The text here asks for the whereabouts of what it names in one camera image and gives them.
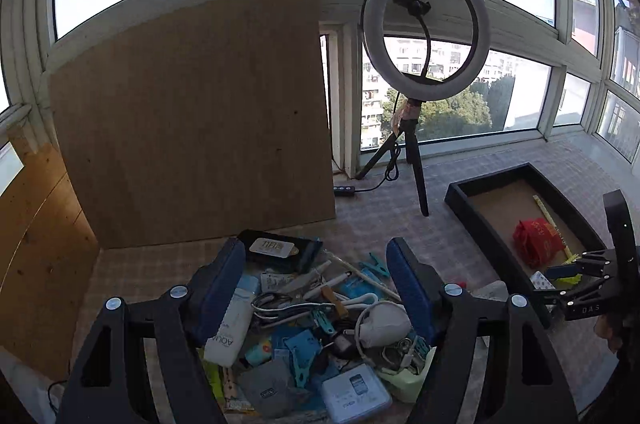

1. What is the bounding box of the black charger plug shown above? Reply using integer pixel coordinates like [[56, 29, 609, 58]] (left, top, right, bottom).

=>
[[331, 328, 355, 359]]

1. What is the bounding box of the white ring light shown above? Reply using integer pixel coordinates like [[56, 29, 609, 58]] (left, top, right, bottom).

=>
[[361, 0, 492, 102]]

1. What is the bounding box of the grey pouch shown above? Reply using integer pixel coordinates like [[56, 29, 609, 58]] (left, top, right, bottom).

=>
[[237, 356, 313, 420]]

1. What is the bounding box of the white face mask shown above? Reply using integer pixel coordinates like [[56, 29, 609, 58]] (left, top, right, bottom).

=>
[[356, 301, 413, 357]]

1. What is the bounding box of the yellow chopsticks packet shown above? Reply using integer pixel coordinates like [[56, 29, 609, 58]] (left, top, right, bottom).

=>
[[531, 194, 581, 266]]

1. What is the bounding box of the black box with white label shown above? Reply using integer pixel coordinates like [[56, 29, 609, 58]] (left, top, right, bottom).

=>
[[236, 229, 325, 275]]

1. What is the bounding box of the white plastic bag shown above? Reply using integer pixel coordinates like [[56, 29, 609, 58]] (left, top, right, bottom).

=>
[[0, 344, 63, 424]]

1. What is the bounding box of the person's right forearm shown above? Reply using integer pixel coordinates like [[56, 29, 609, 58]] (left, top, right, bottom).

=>
[[580, 319, 640, 424]]

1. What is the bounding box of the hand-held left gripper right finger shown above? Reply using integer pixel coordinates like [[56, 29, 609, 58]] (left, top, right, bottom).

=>
[[385, 236, 581, 424]]

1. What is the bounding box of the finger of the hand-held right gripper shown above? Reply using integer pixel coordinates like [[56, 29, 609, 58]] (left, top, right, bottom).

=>
[[545, 247, 613, 282], [531, 276, 615, 322]]

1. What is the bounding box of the light green cloth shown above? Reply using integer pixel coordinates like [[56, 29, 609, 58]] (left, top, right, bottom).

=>
[[376, 346, 436, 405]]

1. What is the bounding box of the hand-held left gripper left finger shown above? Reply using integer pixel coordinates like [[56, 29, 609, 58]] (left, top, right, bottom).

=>
[[55, 236, 247, 424]]

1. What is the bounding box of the white pen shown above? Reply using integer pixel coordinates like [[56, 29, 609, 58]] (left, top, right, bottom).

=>
[[302, 273, 351, 300]]

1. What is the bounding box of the red cloth bag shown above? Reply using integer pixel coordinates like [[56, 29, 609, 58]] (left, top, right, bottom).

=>
[[512, 218, 568, 269]]

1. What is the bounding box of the white tube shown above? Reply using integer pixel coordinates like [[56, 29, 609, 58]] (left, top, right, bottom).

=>
[[202, 288, 260, 367]]

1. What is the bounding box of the teal clothespin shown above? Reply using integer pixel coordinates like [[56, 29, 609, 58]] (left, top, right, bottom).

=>
[[307, 308, 337, 336], [357, 252, 392, 280]]

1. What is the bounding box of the black tray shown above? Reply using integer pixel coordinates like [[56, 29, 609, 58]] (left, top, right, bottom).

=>
[[444, 162, 608, 330]]

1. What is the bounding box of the plywood board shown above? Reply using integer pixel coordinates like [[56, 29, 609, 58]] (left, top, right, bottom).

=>
[[0, 124, 101, 380]]

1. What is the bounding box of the black tripod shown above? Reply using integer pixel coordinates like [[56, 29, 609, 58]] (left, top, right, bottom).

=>
[[355, 96, 431, 217]]

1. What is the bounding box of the white printed packet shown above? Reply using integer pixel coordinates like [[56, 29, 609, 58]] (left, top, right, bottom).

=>
[[260, 272, 300, 295]]

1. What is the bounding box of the blue clip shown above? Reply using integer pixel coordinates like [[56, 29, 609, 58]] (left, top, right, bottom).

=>
[[284, 333, 323, 389]]

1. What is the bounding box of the black power cable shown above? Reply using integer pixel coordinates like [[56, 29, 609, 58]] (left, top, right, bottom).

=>
[[354, 91, 407, 194]]

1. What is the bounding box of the blue printed packet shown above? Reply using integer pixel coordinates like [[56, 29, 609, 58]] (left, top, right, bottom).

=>
[[332, 271, 401, 302]]

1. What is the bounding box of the black gooseneck phone holder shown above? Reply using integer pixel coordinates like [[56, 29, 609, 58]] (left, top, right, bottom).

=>
[[391, 0, 433, 81]]

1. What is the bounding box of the large brown board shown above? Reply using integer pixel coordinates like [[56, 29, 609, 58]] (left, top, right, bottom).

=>
[[49, 0, 337, 250]]

